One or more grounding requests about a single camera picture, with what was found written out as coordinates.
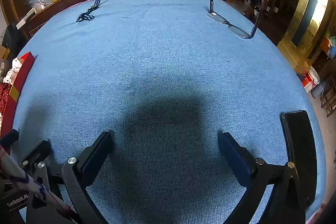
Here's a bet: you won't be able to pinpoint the gold framed panel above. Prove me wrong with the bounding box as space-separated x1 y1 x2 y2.
277 0 330 75

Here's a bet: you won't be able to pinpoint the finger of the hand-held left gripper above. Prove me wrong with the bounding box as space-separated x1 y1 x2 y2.
16 140 51 173
0 129 19 155

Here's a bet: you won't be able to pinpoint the red cardboard box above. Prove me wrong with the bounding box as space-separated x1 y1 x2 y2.
0 51 36 140

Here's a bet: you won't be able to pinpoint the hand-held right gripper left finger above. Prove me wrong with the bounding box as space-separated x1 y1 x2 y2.
26 131 114 224

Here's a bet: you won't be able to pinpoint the wristwatch with blue strap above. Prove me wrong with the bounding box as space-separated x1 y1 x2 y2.
76 0 105 22

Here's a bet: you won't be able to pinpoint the white dotted scrunchie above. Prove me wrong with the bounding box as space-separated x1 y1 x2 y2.
3 57 25 86

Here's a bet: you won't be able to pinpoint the dark red scrunchie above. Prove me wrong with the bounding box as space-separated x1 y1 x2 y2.
0 82 14 115

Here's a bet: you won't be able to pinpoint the white box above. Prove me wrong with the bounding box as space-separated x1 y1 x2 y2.
16 7 37 30

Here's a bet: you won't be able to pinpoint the red and white bucket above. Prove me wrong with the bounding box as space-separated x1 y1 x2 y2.
302 67 321 93

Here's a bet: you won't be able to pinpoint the black plastic bag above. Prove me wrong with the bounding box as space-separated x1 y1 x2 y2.
1 25 27 49

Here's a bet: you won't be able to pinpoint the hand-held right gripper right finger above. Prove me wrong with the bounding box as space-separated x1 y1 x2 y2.
217 132 306 224

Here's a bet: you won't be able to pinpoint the eyeglasses with dark frame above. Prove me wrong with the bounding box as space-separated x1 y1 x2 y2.
207 0 264 39

